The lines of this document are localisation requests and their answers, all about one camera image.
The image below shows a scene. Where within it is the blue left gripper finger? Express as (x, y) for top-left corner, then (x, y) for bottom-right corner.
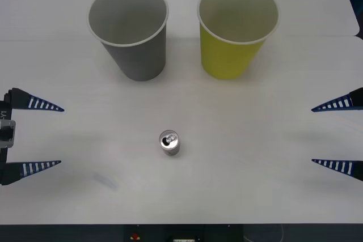
(1, 160), (62, 186)
(10, 87), (65, 112)

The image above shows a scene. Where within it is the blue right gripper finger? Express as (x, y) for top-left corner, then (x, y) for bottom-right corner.
(310, 87), (363, 112)
(311, 158), (363, 182)

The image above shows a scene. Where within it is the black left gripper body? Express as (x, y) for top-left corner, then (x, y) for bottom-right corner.
(0, 91), (12, 169)

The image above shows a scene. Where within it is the small drink can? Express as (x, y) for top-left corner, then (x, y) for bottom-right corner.
(158, 129), (181, 157)

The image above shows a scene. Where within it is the yellow-green plastic waste bin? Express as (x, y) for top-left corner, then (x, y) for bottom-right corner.
(197, 0), (280, 80)

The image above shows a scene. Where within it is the grey plastic waste bin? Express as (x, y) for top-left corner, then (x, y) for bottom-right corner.
(86, 0), (170, 82)

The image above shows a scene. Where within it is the dark robot torso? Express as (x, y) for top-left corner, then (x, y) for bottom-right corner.
(124, 224), (245, 242)

